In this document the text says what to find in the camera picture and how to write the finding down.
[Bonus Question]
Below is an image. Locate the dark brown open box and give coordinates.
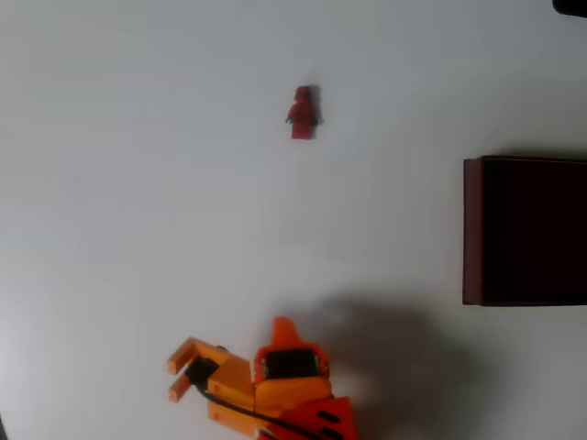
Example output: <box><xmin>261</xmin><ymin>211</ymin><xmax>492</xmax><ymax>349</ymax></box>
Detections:
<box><xmin>461</xmin><ymin>155</ymin><xmax>587</xmax><ymax>307</ymax></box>

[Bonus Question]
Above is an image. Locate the small black gripper camera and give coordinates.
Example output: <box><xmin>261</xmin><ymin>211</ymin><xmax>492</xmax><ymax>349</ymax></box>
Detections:
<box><xmin>185</xmin><ymin>358</ymin><xmax>220</xmax><ymax>385</ymax></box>

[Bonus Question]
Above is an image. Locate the black object at edge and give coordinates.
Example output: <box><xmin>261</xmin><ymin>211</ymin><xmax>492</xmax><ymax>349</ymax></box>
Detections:
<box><xmin>552</xmin><ymin>0</ymin><xmax>587</xmax><ymax>18</ymax></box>

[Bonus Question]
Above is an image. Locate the red toy minifigure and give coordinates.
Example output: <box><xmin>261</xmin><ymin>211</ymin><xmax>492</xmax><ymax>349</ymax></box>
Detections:
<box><xmin>284</xmin><ymin>84</ymin><xmax>325</xmax><ymax>140</ymax></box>

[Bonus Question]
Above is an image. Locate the dark camera cable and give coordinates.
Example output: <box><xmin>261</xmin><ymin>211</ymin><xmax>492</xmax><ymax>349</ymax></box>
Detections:
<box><xmin>192</xmin><ymin>382</ymin><xmax>343</xmax><ymax>440</ymax></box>

